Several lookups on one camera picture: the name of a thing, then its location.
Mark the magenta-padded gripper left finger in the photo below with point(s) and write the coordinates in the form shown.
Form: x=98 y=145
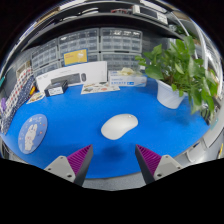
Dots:
x=61 y=166

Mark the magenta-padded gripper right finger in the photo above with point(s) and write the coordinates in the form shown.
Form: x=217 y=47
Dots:
x=166 y=165

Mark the white computer mouse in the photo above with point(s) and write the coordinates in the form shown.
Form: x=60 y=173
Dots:
x=118 y=126

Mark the round blue rabbit mouse pad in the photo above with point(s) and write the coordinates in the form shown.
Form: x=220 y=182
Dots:
x=31 y=133

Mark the colourful sticker sheet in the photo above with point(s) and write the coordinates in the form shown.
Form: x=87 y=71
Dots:
x=36 y=97
x=100 y=88

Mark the dark blue dotted cloth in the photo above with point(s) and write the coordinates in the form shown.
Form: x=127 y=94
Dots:
x=20 y=103

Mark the small black box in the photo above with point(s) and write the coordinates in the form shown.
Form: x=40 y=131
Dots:
x=56 y=89

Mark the red white checkered cloth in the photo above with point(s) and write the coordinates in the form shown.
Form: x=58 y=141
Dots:
x=20 y=88

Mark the white blue glove box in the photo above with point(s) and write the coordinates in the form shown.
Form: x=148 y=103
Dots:
x=128 y=80

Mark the long white keyboard box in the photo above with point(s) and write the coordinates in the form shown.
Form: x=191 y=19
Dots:
x=66 y=71

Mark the green plant in white pot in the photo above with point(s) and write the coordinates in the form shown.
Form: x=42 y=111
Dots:
x=176 y=66

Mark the beige woven basket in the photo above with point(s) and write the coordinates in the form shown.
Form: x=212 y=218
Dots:
x=23 y=70

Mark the yellow blue box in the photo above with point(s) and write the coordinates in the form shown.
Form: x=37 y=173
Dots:
x=75 y=57

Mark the grey metal shelf unit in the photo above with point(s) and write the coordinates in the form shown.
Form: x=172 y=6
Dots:
x=100 y=18

